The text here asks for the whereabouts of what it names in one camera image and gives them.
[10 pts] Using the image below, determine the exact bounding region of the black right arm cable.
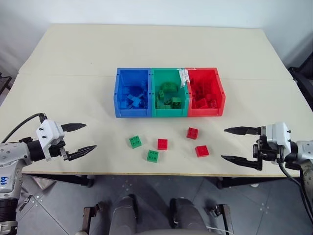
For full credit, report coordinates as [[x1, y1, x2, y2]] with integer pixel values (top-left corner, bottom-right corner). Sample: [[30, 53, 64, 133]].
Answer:
[[278, 160, 313, 222]]

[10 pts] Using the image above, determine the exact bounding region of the brown metal stand post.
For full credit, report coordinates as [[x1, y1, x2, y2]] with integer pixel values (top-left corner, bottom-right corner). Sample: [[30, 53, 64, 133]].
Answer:
[[77, 200, 105, 235], [207, 203, 236, 235]]

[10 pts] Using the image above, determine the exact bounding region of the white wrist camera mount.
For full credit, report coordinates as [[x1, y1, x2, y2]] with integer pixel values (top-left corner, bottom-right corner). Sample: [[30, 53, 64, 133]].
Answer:
[[265, 122, 292, 150], [35, 119, 66, 162]]

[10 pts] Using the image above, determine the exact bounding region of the blue cross-shaped toy brick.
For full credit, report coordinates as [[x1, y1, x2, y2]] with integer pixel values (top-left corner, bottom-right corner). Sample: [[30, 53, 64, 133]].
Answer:
[[125, 95, 143, 108]]

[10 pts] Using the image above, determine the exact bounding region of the green flat toy brick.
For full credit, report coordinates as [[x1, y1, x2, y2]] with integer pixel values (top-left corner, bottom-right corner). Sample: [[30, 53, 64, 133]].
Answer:
[[155, 98, 172, 110]]

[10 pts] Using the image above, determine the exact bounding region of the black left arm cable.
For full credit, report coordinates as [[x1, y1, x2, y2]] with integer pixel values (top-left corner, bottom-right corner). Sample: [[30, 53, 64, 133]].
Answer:
[[0, 113, 47, 144]]

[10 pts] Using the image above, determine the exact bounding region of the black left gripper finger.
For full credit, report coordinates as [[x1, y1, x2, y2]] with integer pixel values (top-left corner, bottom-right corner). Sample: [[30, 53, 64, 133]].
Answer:
[[66, 145, 98, 162], [61, 123, 87, 133]]

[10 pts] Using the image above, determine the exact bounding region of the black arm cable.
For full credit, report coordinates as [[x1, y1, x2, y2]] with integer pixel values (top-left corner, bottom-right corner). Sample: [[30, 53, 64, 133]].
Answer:
[[0, 113, 47, 144], [278, 160, 313, 222]]

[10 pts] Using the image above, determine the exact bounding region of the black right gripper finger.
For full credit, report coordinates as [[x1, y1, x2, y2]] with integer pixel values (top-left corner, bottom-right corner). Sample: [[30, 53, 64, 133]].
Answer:
[[220, 154, 264, 171], [224, 126, 262, 136]]

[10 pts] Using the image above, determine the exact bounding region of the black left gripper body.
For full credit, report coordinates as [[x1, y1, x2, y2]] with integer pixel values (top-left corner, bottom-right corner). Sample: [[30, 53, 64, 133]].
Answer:
[[49, 139, 71, 161]]

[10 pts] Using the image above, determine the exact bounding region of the green plastic bin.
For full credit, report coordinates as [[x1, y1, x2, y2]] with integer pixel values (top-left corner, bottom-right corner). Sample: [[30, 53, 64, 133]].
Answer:
[[149, 68, 190, 118]]

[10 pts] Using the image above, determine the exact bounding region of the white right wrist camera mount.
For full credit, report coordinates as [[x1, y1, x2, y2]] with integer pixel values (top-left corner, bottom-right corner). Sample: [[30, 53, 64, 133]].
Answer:
[[265, 122, 292, 150]]

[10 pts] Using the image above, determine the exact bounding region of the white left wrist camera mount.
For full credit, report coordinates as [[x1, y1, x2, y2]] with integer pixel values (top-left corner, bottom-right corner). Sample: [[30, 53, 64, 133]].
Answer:
[[35, 119, 66, 162]]

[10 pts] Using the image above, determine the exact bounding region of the red plastic bin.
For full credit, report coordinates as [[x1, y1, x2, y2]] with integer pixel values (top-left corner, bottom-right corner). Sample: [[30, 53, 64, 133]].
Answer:
[[184, 67, 226, 117]]

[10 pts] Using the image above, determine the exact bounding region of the green arched toy brick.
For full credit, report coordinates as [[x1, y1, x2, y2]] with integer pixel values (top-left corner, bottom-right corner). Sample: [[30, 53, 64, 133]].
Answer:
[[160, 81, 179, 93]]

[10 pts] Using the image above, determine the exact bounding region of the dark rounded shape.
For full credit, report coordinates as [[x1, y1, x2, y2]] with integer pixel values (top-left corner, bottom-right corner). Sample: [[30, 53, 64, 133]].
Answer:
[[169, 197, 206, 235], [111, 195, 138, 235]]

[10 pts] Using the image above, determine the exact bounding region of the white torn label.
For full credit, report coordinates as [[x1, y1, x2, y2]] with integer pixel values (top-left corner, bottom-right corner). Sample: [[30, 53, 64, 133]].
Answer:
[[178, 68, 190, 89]]

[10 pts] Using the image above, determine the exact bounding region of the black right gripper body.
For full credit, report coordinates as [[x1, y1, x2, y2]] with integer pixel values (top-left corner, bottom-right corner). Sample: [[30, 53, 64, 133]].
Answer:
[[253, 126, 282, 164]]

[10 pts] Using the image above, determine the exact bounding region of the blue plastic bin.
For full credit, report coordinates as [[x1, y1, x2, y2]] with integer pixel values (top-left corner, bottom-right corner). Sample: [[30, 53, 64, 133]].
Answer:
[[113, 67, 153, 118]]

